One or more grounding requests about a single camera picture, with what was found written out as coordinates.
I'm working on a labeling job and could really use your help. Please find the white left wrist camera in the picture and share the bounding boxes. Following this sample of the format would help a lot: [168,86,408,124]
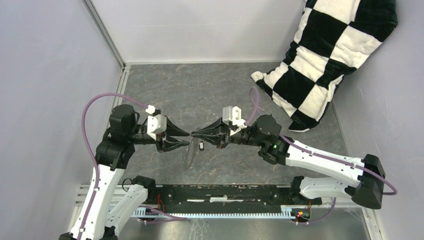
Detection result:
[146,114,167,141]

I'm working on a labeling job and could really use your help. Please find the black and white checkered blanket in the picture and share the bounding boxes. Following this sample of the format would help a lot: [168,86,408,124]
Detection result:
[251,0,398,132]

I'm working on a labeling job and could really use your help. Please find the aluminium frame rail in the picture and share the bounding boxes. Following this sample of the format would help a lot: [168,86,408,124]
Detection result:
[76,184,364,208]

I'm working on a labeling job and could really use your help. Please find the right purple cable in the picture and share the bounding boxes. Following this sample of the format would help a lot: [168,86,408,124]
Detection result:
[248,86,398,226]

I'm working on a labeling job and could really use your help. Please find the large metal keyring plate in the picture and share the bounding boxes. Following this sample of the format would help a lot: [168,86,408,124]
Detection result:
[184,138,199,170]

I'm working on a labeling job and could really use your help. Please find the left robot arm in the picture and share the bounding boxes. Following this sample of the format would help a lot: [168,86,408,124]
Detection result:
[59,104,190,240]

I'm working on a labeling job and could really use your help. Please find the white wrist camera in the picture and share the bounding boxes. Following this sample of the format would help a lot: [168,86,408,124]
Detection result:
[146,114,167,141]
[222,106,247,132]

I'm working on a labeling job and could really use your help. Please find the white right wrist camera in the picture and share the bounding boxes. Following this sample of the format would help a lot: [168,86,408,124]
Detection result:
[222,106,247,132]

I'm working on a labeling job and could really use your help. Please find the purple cable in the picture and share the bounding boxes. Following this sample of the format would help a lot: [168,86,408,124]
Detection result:
[76,92,188,240]
[248,86,398,226]

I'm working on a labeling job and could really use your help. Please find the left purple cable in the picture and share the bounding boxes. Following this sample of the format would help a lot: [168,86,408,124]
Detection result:
[76,92,188,240]

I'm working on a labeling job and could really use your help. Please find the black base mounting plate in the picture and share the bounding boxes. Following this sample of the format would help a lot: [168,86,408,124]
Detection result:
[144,184,323,214]

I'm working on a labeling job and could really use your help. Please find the white slotted cable duct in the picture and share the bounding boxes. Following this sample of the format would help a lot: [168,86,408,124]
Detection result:
[131,207,295,220]

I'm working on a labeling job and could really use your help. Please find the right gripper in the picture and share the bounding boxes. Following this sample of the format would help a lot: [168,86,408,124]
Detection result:
[191,117,264,150]

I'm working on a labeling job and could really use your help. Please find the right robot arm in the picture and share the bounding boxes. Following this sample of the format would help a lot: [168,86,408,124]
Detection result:
[191,114,386,210]

